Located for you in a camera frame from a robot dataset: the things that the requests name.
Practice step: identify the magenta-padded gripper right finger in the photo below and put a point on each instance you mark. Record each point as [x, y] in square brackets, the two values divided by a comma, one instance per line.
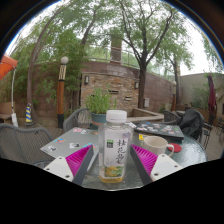
[165, 166]

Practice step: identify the green plant in blue pot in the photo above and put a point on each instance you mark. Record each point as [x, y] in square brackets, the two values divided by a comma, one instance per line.
[99, 106]

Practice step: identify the yellow blue striped cone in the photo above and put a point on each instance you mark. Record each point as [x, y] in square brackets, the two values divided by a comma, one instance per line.
[29, 115]

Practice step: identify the black metal chair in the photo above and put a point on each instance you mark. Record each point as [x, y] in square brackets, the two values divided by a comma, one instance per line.
[208, 130]

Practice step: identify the yellow card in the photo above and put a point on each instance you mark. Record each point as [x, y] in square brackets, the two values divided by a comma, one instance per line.
[141, 136]

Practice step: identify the black wall lamp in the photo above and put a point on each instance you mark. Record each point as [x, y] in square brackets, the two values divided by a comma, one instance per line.
[136, 85]
[86, 80]

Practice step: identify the silver laptop with stickers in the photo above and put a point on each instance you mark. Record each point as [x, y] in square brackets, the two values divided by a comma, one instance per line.
[70, 140]

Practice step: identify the black jacket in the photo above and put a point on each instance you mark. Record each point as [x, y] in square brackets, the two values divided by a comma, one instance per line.
[191, 123]

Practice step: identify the clear white-capped drink bottle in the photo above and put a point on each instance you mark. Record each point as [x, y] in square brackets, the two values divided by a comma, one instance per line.
[115, 146]

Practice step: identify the dark laptop with stickers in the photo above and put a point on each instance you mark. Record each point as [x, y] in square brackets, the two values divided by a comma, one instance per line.
[160, 129]

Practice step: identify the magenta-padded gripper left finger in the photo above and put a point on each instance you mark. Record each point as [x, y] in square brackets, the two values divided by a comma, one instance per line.
[59, 168]

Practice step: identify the closed maroon patio umbrella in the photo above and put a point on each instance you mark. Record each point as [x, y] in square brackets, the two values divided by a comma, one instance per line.
[212, 96]

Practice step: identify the grey wall box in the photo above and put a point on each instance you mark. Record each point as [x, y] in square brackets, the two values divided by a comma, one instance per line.
[146, 102]

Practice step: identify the white ribbed mug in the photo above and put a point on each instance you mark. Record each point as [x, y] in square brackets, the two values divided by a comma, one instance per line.
[155, 145]

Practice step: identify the dark-trunked tree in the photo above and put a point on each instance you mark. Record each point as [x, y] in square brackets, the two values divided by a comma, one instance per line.
[142, 86]

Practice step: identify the flat round red coaster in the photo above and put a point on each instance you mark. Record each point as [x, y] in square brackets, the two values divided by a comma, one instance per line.
[176, 148]

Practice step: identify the wooden globe-topped lamp post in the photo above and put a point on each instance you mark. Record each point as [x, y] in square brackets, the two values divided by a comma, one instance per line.
[60, 96]

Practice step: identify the orange patio umbrella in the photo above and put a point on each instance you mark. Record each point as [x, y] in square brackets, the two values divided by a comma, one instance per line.
[6, 65]

